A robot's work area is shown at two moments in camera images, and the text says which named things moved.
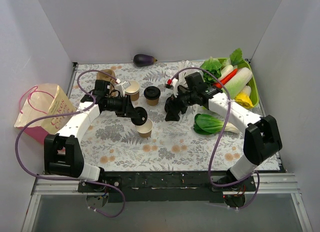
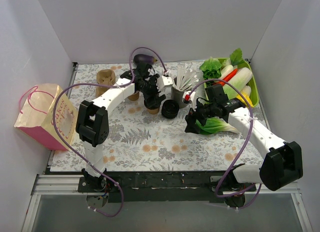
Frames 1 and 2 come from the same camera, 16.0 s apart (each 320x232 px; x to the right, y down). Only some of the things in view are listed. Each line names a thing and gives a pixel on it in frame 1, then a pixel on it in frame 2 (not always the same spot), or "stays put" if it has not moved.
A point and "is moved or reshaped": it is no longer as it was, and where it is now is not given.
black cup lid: [152, 92] is moved or reshaped
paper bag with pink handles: [42, 100] stays put
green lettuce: [214, 66] stays put
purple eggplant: [142, 60] stays put
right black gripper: [178, 101] -> [194, 118]
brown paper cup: [152, 102] is moved or reshaped
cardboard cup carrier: [102, 76] stays put
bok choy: [204, 124] stays put
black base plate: [166, 187] stays put
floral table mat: [158, 118] stays put
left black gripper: [128, 105] -> [152, 99]
